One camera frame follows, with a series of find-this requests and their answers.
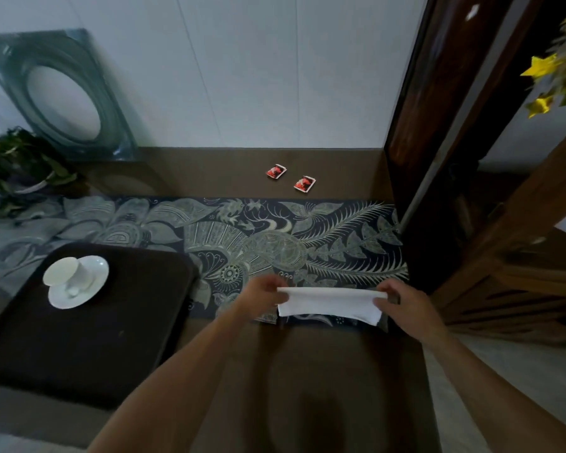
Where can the person's left hand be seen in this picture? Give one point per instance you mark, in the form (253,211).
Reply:
(259,297)

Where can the person's right hand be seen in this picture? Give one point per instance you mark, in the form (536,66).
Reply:
(412,311)

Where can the white napkin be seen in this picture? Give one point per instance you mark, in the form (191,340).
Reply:
(330,301)

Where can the red sachet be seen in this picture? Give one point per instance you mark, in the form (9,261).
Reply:
(304,183)
(276,171)

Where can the white saucer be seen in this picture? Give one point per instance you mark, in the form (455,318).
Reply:
(96,273)

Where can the dark brown tray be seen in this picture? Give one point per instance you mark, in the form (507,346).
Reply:
(99,353)

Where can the white cup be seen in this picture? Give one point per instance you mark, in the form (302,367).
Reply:
(63,273)

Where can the person's left forearm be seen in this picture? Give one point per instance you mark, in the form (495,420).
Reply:
(170,391)

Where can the person's right forearm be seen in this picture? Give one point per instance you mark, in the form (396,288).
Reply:
(500,396)

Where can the dark patterned table runner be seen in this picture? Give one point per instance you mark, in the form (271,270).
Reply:
(264,245)

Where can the wooden shelf cabinet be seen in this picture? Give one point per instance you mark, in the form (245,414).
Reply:
(523,259)

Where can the green glass panel round hole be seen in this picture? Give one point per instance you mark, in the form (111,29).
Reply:
(108,117)

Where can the white plant pot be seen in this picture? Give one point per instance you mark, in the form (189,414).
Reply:
(30,187)

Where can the gold star garland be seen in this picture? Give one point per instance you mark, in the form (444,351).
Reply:
(542,65)

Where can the green potted plant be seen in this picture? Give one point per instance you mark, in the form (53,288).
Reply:
(14,160)

